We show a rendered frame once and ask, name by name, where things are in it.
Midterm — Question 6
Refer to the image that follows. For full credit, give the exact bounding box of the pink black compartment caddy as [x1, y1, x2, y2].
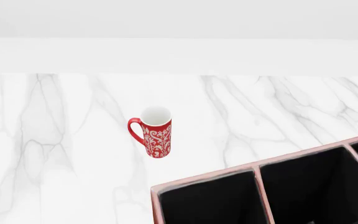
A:
[150, 131, 358, 224]

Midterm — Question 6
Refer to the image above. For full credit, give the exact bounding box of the red white patterned mug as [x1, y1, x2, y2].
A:
[127, 106, 173, 159]

